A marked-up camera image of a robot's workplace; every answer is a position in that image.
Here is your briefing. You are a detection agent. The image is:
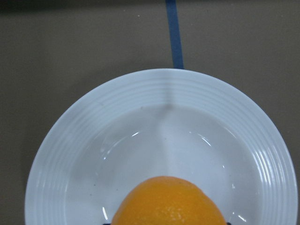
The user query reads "white ceramic plate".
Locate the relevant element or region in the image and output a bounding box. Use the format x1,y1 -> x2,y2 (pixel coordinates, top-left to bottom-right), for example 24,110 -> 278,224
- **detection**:
24,69 -> 298,225

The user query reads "orange fruit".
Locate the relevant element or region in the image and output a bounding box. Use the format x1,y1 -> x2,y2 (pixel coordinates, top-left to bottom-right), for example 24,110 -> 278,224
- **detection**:
112,176 -> 226,225

